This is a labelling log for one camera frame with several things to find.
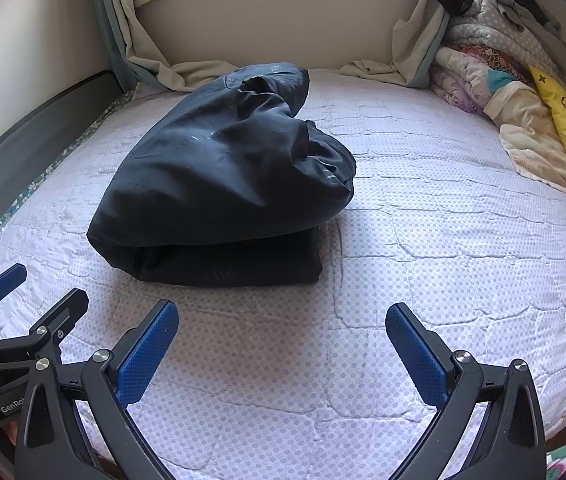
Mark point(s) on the grey dotted blanket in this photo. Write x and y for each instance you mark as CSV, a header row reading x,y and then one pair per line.
x,y
488,35

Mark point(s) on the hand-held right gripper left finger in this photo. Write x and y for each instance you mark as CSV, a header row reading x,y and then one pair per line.
x,y
145,355

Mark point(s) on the dark blue padded jacket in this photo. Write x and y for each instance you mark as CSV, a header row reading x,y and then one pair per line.
x,y
213,170

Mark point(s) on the white quilted bed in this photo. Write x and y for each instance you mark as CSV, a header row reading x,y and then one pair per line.
x,y
413,260

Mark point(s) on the yellow patterned pillow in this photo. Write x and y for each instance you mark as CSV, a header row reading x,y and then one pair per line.
x,y
563,105

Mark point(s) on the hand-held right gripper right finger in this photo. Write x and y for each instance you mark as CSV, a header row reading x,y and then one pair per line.
x,y
418,355

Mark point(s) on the cream blanket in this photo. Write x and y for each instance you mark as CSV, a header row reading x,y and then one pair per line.
x,y
528,130

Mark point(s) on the cream and green curtain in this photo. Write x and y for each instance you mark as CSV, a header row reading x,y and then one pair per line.
x,y
133,45
413,50

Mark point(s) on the colourful patterned blanket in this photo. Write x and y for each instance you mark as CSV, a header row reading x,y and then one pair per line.
x,y
493,57

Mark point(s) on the purple floral blanket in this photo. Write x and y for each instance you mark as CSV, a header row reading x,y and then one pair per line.
x,y
453,85

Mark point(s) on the grey garment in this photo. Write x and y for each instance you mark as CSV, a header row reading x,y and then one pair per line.
x,y
528,15

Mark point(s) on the dark grey bed frame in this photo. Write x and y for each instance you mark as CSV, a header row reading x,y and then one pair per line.
x,y
23,130

